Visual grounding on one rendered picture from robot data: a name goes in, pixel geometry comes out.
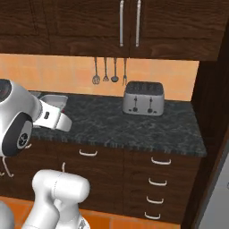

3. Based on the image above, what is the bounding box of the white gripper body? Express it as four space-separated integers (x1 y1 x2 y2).
55 112 73 132

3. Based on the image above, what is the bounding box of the white tupperware container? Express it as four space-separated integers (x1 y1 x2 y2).
39 94 69 114

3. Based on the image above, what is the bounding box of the dark wood drawer front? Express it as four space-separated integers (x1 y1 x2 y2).
123 148 202 177
122 205 188 225
123 189 193 213
56 143 125 165
123 170 199 195

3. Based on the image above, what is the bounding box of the hanging metal spatula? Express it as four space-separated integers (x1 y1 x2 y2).
102 56 110 82

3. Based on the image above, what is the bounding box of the hanging metal ladle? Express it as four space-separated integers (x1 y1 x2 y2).
110 56 120 84

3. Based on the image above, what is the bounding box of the dark wood base cupboard door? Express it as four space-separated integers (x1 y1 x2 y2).
56 160 125 215

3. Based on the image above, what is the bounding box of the hanging metal fork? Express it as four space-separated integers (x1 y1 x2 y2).
122 56 129 87

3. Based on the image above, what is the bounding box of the silver four-slot toaster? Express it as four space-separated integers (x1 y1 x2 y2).
122 81 165 117

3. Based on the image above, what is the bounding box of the tall dark wood cabinet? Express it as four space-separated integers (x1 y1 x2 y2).
180 17 229 229

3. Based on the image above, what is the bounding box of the grey fridge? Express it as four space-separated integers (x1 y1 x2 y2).
198 148 229 229

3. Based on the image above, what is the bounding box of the long silver cupboard handle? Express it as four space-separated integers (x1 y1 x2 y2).
135 0 141 48
119 0 125 48

